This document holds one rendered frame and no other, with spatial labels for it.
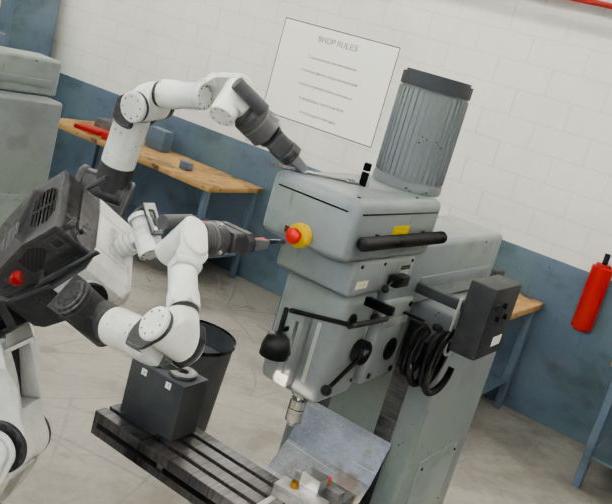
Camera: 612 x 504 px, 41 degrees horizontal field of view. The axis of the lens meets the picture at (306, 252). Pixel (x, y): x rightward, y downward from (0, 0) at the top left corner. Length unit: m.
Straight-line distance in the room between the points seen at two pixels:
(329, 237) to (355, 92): 5.17
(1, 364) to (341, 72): 5.34
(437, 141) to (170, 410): 1.13
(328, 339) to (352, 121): 5.03
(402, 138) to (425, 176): 0.12
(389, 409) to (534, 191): 3.98
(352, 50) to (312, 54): 0.40
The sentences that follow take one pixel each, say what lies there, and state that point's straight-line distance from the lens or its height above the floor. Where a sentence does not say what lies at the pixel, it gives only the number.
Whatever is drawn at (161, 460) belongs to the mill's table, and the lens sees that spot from 2.55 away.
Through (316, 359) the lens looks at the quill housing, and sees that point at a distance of 2.17.
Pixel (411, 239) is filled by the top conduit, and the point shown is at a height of 1.80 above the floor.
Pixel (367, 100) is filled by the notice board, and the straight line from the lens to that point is 7.01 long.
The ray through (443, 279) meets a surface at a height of 1.63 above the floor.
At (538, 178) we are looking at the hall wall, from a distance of 6.39.
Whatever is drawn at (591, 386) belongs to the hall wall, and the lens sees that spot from 6.40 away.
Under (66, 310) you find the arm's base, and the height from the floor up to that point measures 1.51.
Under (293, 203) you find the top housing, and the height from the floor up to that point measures 1.82.
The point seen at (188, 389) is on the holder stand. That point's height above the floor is 1.12.
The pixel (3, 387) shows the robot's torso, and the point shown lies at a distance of 2.31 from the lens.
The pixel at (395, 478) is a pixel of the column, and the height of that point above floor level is 1.01.
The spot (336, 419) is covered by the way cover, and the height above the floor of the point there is 1.09.
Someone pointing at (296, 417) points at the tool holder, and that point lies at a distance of 2.33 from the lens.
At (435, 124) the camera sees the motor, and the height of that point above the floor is 2.09.
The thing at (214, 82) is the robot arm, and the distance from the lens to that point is 2.04.
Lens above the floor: 2.19
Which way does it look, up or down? 14 degrees down
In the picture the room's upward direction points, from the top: 16 degrees clockwise
